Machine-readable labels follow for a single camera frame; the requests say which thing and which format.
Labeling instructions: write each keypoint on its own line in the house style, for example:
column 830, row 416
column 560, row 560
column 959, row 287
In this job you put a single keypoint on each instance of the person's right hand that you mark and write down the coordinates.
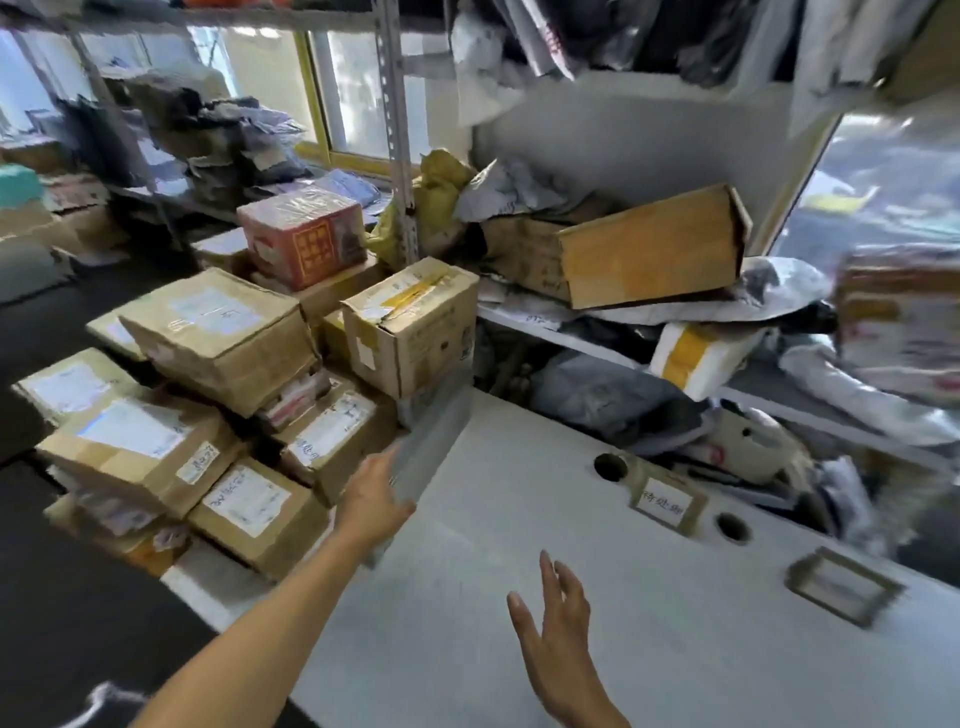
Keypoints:
column 562, row 660

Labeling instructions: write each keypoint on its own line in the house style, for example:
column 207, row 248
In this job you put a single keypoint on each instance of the person's left hand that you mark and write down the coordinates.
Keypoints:
column 367, row 502

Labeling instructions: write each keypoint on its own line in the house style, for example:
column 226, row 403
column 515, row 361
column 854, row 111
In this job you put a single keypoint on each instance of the person's left fingers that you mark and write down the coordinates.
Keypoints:
column 382, row 469

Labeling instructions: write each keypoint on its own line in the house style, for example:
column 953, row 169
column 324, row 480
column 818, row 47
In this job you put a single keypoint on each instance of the person's right thumb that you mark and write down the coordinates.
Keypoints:
column 523, row 619

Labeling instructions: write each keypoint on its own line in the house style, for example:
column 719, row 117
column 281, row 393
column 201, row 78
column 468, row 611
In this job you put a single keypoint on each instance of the grey parcel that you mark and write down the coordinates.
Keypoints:
column 431, row 442

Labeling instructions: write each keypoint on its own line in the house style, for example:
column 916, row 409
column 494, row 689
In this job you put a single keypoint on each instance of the person's left forearm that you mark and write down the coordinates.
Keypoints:
column 255, row 637

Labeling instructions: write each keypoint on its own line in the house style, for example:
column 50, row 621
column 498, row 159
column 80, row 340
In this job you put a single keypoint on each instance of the handwritten paper label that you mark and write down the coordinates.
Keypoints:
column 667, row 504

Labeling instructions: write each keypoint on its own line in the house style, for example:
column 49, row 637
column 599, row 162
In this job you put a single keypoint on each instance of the pile of cardboard boxes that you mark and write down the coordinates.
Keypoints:
column 217, row 337

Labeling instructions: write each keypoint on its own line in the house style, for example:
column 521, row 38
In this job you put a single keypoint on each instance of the dark grey mailer bag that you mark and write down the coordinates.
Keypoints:
column 607, row 397

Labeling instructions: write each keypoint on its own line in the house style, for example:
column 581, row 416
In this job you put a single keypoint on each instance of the red printed carton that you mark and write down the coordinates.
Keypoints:
column 304, row 236

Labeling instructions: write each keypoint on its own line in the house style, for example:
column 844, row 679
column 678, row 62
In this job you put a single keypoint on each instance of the brown printed cardboard box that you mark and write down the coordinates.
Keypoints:
column 521, row 251

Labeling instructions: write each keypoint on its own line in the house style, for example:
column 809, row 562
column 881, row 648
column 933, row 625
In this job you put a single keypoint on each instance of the yellow plastic bag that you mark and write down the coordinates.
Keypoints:
column 431, row 206

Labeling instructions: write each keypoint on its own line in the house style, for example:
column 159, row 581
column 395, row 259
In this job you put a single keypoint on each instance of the white carton with round hole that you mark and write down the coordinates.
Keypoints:
column 757, row 446

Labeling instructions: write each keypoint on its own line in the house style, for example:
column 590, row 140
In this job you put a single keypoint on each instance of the crumpled white mailer bag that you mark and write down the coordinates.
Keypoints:
column 510, row 187

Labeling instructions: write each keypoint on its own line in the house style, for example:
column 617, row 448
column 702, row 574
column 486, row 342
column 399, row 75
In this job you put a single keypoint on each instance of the white parcel with yellow tape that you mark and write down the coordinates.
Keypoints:
column 697, row 356

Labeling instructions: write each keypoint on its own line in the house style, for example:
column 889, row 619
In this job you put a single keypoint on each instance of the large plain cardboard box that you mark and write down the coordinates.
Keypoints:
column 652, row 251

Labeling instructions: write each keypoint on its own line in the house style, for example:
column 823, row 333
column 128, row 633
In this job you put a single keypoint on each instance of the yellow framed window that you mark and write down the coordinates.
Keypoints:
column 345, row 105

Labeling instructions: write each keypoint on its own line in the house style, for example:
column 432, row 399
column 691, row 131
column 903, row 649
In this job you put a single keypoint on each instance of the metal rack with parcels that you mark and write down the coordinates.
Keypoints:
column 202, row 142

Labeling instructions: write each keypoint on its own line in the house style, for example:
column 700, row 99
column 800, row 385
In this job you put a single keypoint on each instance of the long white mailer bag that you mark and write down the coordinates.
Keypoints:
column 862, row 401

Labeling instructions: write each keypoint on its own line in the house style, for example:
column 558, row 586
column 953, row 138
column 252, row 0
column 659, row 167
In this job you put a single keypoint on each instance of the silver grey mailer bag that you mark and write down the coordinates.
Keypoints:
column 772, row 289

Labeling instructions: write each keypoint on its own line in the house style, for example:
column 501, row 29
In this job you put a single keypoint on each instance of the teal box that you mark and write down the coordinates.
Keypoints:
column 19, row 186

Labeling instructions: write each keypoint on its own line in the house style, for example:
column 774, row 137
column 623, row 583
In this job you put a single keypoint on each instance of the colourful printed carton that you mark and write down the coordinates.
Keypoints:
column 900, row 330

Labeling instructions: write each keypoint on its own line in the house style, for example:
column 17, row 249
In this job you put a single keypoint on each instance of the rectangular taped label frame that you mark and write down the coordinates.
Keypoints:
column 844, row 589

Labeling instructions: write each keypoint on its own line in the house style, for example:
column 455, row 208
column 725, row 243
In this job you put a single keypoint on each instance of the perforated metal shelf post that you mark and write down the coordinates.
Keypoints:
column 395, row 135

